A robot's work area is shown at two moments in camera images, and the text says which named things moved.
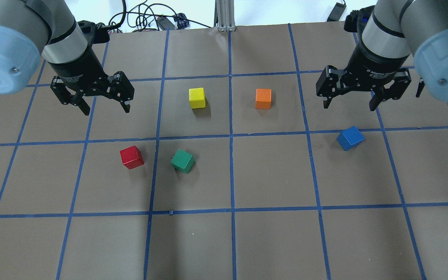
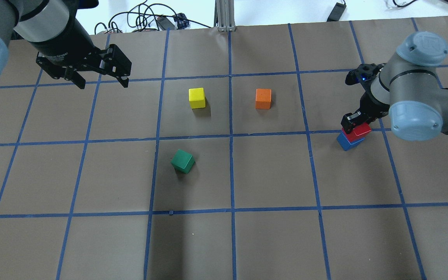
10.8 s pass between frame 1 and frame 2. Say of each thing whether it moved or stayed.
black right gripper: moved
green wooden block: stayed
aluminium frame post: stayed
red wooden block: moved
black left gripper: moved
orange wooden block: stayed
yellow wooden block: stayed
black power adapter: stayed
